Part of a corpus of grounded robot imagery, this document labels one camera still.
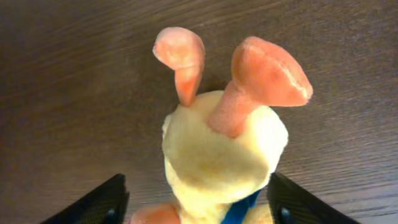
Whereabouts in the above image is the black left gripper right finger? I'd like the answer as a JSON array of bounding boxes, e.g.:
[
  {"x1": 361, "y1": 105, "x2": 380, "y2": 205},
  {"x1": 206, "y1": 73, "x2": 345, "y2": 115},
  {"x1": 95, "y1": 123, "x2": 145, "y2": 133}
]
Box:
[{"x1": 267, "y1": 172, "x2": 359, "y2": 224}]

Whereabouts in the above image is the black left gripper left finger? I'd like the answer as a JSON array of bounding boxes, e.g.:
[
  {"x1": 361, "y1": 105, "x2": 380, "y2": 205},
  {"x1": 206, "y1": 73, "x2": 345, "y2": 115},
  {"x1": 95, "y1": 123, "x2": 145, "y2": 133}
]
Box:
[{"x1": 41, "y1": 174, "x2": 129, "y2": 224}]

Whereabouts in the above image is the yellow plush bunny toy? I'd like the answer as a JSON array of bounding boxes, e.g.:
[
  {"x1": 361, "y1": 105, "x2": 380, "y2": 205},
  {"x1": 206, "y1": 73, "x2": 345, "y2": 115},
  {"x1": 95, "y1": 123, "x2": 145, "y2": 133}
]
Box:
[{"x1": 131, "y1": 27, "x2": 313, "y2": 223}]

